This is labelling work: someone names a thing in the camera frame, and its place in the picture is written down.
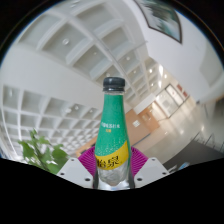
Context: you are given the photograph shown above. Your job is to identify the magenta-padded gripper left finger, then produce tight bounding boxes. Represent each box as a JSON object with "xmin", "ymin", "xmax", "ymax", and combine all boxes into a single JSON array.
[{"xmin": 56, "ymin": 145, "xmax": 98, "ymax": 189}]

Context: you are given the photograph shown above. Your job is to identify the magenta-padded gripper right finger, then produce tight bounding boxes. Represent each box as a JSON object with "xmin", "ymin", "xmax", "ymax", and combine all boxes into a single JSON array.
[{"xmin": 129, "ymin": 146, "xmax": 170, "ymax": 189}]

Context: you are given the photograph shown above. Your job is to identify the green-labelled clear drink bottle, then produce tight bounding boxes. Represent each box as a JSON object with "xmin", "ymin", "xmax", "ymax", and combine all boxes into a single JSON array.
[{"xmin": 92, "ymin": 76, "xmax": 134, "ymax": 190}]

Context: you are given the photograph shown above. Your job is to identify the green leafy potted plant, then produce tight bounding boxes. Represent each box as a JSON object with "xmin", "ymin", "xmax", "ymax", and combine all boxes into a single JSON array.
[{"xmin": 18, "ymin": 129, "xmax": 69, "ymax": 175}]

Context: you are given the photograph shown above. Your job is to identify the glass double door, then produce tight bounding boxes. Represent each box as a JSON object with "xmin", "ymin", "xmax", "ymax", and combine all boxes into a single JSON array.
[{"xmin": 155, "ymin": 83, "xmax": 185, "ymax": 118}]

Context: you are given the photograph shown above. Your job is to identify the recessed ceiling lights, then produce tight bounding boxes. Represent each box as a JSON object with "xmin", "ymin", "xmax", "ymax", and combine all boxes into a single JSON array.
[{"xmin": 4, "ymin": 19, "xmax": 168, "ymax": 116}]

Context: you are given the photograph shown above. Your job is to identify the dark-framed landscape picture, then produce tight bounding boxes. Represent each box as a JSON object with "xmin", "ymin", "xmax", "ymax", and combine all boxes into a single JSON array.
[{"xmin": 134, "ymin": 0, "xmax": 183, "ymax": 44}]

